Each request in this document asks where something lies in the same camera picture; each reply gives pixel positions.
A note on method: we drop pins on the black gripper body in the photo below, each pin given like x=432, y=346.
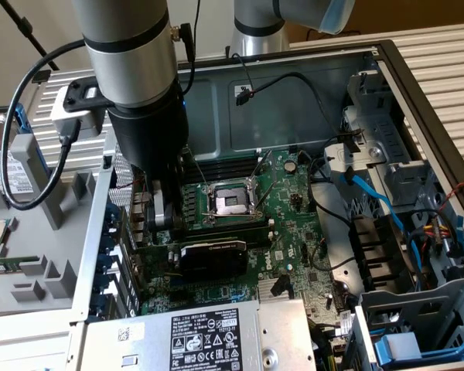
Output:
x=151, y=135

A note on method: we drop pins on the green graphics card black cooler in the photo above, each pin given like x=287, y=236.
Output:
x=216, y=263

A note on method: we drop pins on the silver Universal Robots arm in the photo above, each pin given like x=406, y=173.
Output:
x=131, y=58

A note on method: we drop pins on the silver locking lever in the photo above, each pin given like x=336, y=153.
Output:
x=199, y=172
x=266, y=196

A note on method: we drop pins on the blue slot retention clip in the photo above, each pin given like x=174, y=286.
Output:
x=112, y=212
x=105, y=262
x=96, y=303
x=101, y=282
x=107, y=242

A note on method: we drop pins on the black RAM slot bank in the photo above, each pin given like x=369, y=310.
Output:
x=224, y=228
x=224, y=168

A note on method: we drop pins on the CPU socket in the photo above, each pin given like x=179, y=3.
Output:
x=232, y=203

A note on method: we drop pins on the silver socket cover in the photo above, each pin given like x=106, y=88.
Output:
x=261, y=165

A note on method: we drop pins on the short black expansion slot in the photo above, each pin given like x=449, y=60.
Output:
x=178, y=295

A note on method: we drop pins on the silver coin battery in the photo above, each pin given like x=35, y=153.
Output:
x=290, y=165

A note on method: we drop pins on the green Dell motherboard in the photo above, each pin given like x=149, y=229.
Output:
x=294, y=232

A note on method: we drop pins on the silver chipset heatsink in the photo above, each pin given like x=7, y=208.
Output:
x=265, y=288

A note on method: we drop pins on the small black table clamp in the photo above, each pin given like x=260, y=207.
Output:
x=40, y=76

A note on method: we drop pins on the silver hard disk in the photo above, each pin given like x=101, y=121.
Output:
x=21, y=174

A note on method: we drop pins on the grey parts rack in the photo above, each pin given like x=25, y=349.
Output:
x=27, y=239

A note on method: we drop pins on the open grey PC case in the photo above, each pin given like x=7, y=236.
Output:
x=294, y=116

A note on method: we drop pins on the silver power supply unit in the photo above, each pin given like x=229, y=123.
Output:
x=278, y=328

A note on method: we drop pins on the black stand pole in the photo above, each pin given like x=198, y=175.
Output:
x=25, y=27

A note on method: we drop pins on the green RAM stick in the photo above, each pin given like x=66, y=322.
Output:
x=4, y=266

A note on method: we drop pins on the silver metal drive cage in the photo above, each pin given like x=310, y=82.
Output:
x=386, y=131

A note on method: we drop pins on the grey disk bay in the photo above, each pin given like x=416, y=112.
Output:
x=410, y=309

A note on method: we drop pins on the blue disk bay carrier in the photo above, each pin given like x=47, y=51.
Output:
x=448, y=353

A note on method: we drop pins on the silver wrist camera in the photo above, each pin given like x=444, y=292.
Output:
x=89, y=125

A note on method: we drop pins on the blue disk carrier frame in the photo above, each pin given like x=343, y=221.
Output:
x=21, y=116

